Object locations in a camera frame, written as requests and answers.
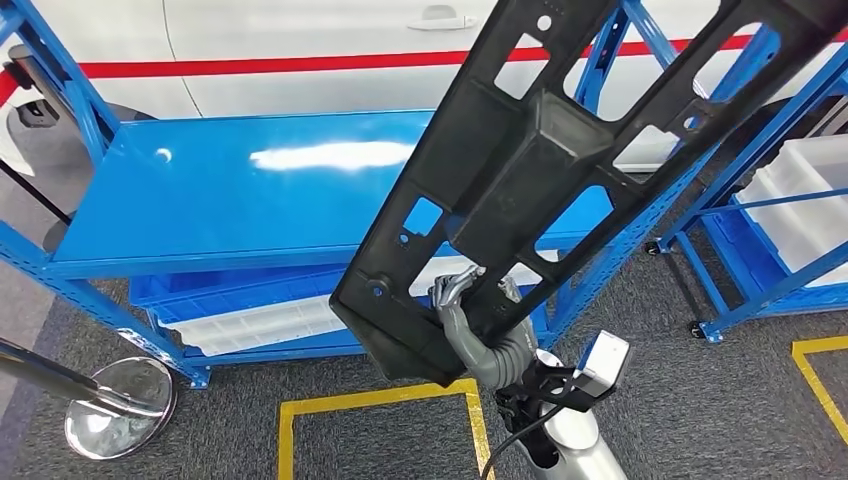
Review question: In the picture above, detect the blue metal shelf rack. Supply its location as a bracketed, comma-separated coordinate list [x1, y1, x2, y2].
[645, 40, 848, 345]
[0, 0, 784, 391]

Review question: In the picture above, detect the white car door handle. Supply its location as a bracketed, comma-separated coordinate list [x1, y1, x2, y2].
[405, 4, 480, 32]

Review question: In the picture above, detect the white plastic crate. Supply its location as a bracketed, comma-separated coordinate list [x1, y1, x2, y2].
[157, 250, 562, 359]
[733, 134, 848, 291]

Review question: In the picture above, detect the chrome stanchion post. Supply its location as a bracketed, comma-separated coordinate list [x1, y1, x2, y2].
[0, 336, 178, 462]

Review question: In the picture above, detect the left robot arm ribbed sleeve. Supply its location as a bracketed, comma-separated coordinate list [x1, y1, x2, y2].
[478, 319, 631, 480]

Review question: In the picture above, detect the black stanchion post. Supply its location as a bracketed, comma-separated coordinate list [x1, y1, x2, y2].
[0, 157, 75, 254]

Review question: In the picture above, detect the red barrier belt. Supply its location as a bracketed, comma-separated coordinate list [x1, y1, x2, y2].
[0, 33, 848, 109]

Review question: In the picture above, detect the long black plastic frame part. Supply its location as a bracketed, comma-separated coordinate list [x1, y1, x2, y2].
[329, 0, 848, 390]

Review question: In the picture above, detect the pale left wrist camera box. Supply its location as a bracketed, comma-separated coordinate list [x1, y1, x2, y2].
[571, 329, 633, 400]

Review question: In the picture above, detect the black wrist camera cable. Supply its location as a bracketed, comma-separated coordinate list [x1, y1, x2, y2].
[479, 396, 579, 480]

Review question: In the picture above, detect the yellow floor tape square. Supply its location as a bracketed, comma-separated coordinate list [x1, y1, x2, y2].
[790, 335, 848, 446]

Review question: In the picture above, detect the blue plastic crate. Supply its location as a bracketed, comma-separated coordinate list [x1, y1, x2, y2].
[700, 198, 848, 318]
[128, 264, 350, 327]

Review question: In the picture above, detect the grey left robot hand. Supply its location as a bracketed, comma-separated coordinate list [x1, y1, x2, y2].
[429, 264, 497, 374]

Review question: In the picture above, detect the white car body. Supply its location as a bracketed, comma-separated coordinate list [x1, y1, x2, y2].
[0, 0, 848, 176]

